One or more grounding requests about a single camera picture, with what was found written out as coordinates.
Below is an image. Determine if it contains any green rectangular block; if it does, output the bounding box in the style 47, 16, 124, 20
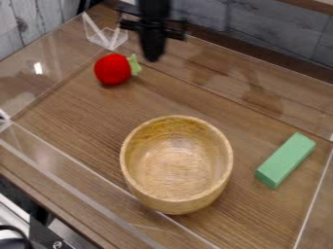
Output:
255, 132, 315, 189

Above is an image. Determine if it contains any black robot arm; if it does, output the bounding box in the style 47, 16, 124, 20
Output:
118, 0, 187, 62

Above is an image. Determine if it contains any black metal stand bracket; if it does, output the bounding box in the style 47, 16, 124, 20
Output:
0, 205, 73, 249

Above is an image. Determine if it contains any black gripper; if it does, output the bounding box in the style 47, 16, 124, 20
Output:
119, 18, 187, 62

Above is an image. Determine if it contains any wooden bowl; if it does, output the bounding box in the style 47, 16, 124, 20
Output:
119, 115, 234, 215

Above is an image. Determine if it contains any red plush fruit green leaf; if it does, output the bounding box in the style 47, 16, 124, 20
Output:
93, 53, 142, 86

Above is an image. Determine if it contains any clear acrylic corner bracket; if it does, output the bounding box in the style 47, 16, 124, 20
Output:
81, 13, 128, 51

